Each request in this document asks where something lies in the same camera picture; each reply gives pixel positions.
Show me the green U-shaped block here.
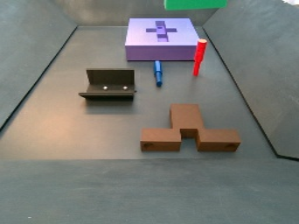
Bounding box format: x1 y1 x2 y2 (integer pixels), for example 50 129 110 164
163 0 229 11

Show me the purple board with cross slot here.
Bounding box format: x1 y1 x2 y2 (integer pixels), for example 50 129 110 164
126 18 199 61

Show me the brown T-shaped block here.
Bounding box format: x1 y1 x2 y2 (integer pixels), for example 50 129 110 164
141 104 241 151

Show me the blue cylindrical peg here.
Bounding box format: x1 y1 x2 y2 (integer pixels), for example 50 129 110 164
154 60 163 87

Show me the red cylindrical peg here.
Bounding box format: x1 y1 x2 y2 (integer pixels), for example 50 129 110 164
193 38 209 76

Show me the black angle bracket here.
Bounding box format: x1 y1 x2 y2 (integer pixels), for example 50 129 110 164
79 68 137 101

